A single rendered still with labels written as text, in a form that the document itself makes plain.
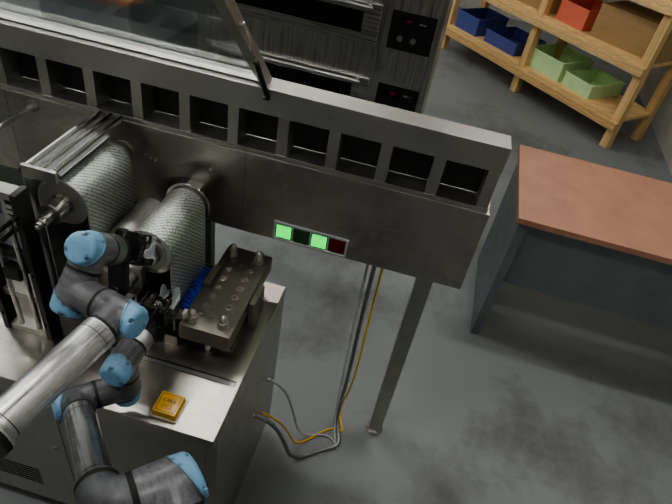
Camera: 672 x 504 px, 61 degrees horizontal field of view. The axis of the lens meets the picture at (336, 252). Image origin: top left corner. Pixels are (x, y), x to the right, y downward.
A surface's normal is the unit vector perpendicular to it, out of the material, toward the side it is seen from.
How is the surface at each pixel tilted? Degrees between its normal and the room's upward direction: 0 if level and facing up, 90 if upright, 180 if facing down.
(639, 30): 90
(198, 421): 0
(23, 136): 90
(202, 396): 0
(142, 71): 90
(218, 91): 90
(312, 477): 0
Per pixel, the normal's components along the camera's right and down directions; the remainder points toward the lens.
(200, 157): -0.23, 0.60
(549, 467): 0.14, -0.76
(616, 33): -0.80, 0.29
